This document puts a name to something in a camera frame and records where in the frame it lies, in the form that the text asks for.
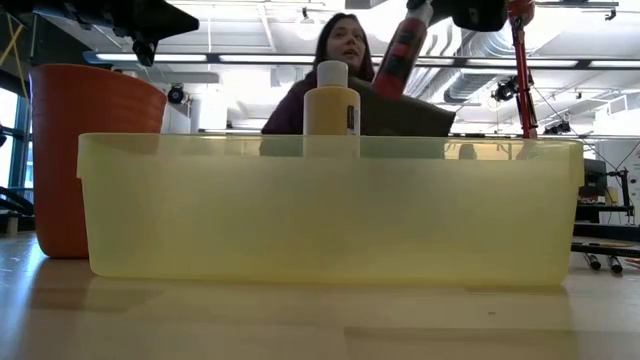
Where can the window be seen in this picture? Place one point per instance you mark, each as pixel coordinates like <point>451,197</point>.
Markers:
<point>10,135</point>

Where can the yellow translucent plastic bin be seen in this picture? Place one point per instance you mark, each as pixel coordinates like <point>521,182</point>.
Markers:
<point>325,220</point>

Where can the black monitor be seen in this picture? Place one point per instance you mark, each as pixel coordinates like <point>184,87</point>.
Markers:
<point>595,177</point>

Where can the black ceiling spotlight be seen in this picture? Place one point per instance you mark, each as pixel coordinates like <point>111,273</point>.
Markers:
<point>176,94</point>
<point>505,91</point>

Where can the red paint bottle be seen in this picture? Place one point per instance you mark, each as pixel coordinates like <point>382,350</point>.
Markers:
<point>400,55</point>

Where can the dark flat panel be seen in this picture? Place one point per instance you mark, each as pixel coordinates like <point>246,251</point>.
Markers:
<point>405,117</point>

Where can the person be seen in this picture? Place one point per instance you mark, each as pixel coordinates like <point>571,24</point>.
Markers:
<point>345,45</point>

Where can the black equipment stand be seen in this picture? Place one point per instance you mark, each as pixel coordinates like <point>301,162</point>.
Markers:
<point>624,195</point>

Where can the long ceiling light strip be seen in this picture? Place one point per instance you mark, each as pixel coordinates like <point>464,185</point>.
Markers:
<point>150,57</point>

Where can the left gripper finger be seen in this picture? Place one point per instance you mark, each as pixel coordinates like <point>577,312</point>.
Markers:
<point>160,22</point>

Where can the red desk lamp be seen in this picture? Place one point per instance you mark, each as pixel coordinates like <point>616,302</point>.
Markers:
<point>520,75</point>

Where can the large yellow paint bottle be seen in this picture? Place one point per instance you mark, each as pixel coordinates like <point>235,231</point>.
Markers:
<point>330,105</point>

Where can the orange plastic cup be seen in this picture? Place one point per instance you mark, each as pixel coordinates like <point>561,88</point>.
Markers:
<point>65,150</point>

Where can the grey ribbed air duct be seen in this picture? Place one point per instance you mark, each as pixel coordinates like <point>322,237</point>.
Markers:
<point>470,85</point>

